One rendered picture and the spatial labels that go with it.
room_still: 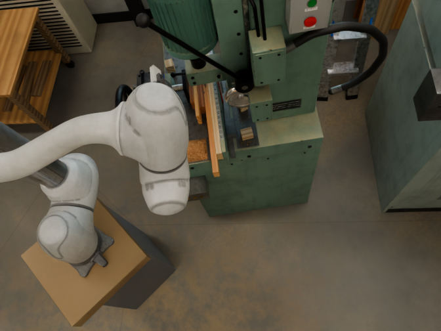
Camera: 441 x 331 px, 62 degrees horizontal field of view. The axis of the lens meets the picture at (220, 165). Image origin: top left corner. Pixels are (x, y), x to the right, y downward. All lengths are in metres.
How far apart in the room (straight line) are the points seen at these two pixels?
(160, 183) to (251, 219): 1.44
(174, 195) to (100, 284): 0.87
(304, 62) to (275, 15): 0.23
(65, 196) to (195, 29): 0.73
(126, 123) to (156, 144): 0.06
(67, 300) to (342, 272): 1.34
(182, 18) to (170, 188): 0.49
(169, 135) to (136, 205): 1.70
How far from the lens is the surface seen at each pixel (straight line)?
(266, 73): 1.09
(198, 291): 2.12
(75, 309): 1.59
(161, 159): 0.70
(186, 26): 1.08
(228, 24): 1.10
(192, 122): 1.40
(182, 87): 1.38
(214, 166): 1.26
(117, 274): 1.55
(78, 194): 1.42
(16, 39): 2.65
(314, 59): 1.23
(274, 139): 1.44
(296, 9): 0.97
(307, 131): 1.46
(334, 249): 2.14
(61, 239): 1.36
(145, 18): 0.97
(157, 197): 0.76
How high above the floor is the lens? 2.08
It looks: 65 degrees down
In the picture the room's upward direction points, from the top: 19 degrees counter-clockwise
